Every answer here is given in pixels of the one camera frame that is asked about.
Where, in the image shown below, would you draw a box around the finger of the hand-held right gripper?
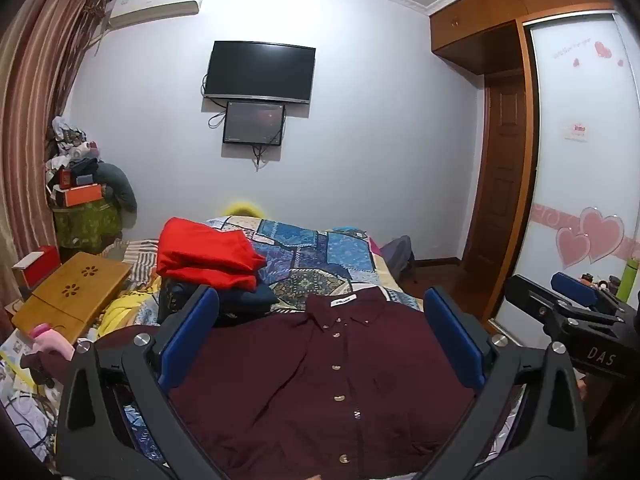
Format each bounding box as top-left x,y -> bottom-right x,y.
551,272 -> 632,318
504,274 -> 621,356

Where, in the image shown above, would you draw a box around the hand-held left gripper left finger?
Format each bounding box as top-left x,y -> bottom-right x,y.
56,285 -> 236,480

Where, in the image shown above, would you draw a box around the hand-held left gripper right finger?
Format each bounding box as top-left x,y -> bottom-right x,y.
420,286 -> 589,480

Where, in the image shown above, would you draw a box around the maroon button shirt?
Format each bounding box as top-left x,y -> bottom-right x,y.
167,287 -> 481,478

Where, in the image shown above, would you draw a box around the pile of clothes and bags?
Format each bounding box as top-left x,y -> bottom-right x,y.
45,116 -> 103,186

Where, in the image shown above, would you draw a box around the green bottle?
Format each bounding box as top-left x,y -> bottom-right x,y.
621,257 -> 640,302

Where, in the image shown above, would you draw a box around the folded navy garment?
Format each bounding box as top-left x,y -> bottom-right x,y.
212,280 -> 282,320

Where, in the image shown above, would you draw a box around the yellow cloth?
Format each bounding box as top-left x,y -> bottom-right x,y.
96,287 -> 163,339

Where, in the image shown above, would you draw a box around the folded red garment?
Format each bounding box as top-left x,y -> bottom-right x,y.
156,217 -> 267,292

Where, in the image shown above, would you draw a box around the striped cloth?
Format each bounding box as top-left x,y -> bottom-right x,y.
102,237 -> 162,282

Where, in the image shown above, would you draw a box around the grey backpack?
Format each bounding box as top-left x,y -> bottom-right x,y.
379,235 -> 417,282

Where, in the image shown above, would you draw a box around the white sliding door heart decals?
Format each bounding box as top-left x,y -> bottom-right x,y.
492,10 -> 640,348

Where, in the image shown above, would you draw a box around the wooden lap desk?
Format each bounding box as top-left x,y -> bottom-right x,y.
11,251 -> 133,346

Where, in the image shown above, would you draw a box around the brown wooden room door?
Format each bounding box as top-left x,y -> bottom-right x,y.
461,72 -> 527,264

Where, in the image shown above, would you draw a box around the yellow round object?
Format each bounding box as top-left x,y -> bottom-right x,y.
222,201 -> 266,219

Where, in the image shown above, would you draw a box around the pink plastic bottle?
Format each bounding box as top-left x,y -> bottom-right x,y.
25,324 -> 77,362

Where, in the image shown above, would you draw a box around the blue patchwork blanket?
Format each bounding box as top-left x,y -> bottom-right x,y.
97,215 -> 422,331

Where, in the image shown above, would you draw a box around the green patterned cloth cover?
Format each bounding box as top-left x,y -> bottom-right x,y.
52,199 -> 124,252

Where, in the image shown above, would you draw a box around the red box white lid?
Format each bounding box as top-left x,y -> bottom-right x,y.
12,245 -> 62,289

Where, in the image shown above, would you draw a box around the white printed bedsheet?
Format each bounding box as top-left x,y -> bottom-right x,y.
0,332 -> 68,463

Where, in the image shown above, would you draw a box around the orange box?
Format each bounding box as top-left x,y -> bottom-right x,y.
65,185 -> 104,207

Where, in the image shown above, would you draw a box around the brown striped curtain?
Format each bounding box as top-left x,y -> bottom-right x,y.
0,0 -> 110,303

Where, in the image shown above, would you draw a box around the wooden wardrobe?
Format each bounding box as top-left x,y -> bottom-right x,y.
429,0 -> 623,326

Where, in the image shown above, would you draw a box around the white air conditioner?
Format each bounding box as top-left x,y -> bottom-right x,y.
107,0 -> 208,31

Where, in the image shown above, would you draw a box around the black television cable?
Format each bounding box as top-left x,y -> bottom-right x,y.
201,74 -> 227,129

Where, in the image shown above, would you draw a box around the small black wall monitor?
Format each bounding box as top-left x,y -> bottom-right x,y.
222,100 -> 287,146

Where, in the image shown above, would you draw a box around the black wall television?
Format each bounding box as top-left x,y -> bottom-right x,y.
203,40 -> 317,106

